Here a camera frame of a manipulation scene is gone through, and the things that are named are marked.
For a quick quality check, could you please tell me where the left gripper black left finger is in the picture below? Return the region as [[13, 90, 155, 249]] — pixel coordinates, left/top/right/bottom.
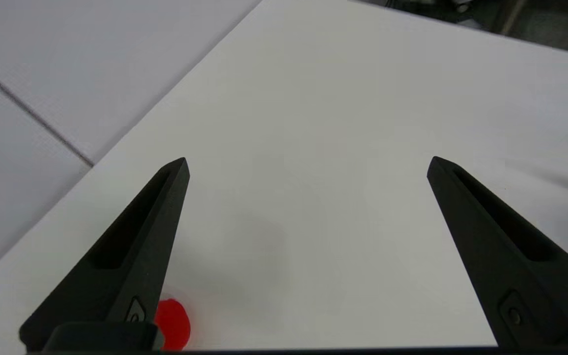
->
[[19, 157, 190, 351]]

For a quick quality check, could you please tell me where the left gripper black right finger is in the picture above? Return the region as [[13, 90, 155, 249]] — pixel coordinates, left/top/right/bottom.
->
[[426, 156, 568, 349]]

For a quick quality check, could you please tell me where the red toy duck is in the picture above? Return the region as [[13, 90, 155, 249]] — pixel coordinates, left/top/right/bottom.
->
[[155, 299, 191, 351]]

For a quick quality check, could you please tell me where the dark robot base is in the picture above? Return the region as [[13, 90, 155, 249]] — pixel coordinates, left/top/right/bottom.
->
[[353, 0, 568, 57]]

